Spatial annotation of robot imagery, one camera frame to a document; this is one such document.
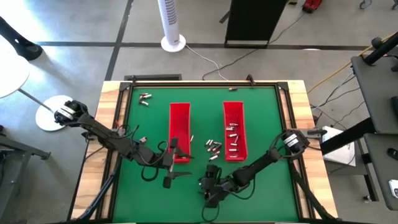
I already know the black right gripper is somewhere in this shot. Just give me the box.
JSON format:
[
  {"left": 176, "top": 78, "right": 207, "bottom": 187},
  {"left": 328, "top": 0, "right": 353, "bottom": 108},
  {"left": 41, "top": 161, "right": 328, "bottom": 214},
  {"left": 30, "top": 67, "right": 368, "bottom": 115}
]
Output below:
[{"left": 198, "top": 164, "right": 237, "bottom": 208}]

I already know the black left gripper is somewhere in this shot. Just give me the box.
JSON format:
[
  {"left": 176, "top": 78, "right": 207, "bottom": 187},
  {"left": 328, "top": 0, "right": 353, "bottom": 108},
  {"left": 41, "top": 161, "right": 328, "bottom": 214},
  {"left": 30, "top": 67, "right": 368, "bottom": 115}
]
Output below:
[{"left": 155, "top": 138, "right": 194, "bottom": 189}]

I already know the red plastic bin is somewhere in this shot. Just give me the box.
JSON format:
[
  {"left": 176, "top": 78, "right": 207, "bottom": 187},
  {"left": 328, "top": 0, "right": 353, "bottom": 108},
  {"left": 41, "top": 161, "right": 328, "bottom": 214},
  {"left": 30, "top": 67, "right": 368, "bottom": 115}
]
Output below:
[
  {"left": 223, "top": 100, "right": 249, "bottom": 162},
  {"left": 169, "top": 102, "right": 192, "bottom": 164}
]

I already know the green table mat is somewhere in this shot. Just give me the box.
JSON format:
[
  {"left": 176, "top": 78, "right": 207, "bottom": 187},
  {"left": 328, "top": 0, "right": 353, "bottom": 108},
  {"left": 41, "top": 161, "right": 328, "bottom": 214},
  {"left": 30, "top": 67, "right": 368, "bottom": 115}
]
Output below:
[{"left": 112, "top": 84, "right": 300, "bottom": 222}]

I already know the white tower fan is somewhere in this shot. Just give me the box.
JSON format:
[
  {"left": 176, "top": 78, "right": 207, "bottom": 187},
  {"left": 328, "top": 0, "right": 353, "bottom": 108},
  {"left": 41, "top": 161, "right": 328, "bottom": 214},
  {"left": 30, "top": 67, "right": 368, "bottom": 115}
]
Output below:
[{"left": 157, "top": 0, "right": 187, "bottom": 53}]

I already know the grey metal stand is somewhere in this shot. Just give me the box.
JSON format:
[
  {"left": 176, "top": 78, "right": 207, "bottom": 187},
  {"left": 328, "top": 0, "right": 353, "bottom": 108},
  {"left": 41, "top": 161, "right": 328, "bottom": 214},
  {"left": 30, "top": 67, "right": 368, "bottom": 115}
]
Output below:
[{"left": 0, "top": 124, "right": 51, "bottom": 224}]

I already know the black diagonal bar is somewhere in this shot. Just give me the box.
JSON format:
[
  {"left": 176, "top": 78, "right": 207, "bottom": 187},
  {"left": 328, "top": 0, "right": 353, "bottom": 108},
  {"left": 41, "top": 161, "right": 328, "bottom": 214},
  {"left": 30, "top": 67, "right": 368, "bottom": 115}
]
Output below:
[{"left": 320, "top": 117, "right": 376, "bottom": 156}]

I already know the black cabinet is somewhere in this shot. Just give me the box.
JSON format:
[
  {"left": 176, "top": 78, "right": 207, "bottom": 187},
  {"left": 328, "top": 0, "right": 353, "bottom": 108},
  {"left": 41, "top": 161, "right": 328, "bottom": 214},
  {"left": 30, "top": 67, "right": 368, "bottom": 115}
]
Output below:
[{"left": 224, "top": 0, "right": 289, "bottom": 49}]

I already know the dark grey desk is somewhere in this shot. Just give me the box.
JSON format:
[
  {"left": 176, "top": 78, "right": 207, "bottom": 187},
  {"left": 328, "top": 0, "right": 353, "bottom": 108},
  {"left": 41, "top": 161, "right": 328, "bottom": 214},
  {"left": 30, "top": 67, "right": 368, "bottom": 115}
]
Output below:
[
  {"left": 350, "top": 46, "right": 398, "bottom": 135},
  {"left": 363, "top": 133, "right": 398, "bottom": 212}
]

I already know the black remote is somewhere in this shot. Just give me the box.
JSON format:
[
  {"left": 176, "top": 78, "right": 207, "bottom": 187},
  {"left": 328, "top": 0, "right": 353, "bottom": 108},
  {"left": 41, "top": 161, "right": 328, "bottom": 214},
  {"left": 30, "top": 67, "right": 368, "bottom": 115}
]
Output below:
[{"left": 386, "top": 147, "right": 398, "bottom": 162}]

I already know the black curved stand leg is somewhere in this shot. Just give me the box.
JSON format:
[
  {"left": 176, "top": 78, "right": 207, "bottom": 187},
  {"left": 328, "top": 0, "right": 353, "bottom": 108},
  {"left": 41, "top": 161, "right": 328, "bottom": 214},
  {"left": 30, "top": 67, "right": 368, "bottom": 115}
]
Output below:
[{"left": 0, "top": 16, "right": 44, "bottom": 62}]

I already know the red floor device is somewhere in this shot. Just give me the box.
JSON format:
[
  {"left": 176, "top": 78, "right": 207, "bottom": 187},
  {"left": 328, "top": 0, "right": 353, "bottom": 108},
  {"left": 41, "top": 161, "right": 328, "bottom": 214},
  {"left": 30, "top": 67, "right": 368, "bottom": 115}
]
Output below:
[{"left": 302, "top": 0, "right": 323, "bottom": 14}]

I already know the black pole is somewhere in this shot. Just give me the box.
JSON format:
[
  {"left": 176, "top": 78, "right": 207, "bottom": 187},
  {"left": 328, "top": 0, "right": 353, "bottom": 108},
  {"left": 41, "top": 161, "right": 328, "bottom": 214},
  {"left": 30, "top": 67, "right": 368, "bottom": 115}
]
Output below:
[{"left": 362, "top": 32, "right": 398, "bottom": 67}]

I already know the white floor cable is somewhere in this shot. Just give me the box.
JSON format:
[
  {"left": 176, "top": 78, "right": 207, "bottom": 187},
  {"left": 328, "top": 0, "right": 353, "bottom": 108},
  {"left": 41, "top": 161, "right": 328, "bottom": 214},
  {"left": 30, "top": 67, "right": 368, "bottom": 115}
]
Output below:
[{"left": 185, "top": 44, "right": 228, "bottom": 81}]

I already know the black floor cable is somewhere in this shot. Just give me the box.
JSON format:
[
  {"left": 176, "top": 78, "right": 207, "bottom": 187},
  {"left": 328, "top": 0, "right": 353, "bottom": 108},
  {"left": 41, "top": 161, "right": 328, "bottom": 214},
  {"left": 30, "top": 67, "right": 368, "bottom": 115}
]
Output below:
[{"left": 201, "top": 12, "right": 305, "bottom": 81}]

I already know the white round pedestal table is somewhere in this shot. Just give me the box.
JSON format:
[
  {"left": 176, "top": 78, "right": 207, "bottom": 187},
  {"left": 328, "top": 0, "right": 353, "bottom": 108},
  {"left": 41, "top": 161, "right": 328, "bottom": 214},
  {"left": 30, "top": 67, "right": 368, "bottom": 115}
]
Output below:
[{"left": 0, "top": 37, "right": 75, "bottom": 132}]

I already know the thin black cable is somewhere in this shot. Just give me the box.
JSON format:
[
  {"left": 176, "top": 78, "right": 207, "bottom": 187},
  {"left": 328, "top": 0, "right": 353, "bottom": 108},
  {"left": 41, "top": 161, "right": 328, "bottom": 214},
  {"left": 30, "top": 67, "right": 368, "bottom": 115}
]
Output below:
[
  {"left": 334, "top": 101, "right": 366, "bottom": 125},
  {"left": 310, "top": 74, "right": 357, "bottom": 110}
]

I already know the yellow floor cable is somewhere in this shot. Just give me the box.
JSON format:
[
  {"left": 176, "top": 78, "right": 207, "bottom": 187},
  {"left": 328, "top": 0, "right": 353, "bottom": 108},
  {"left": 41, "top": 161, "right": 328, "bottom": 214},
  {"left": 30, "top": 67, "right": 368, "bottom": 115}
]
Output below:
[{"left": 307, "top": 32, "right": 397, "bottom": 94}]

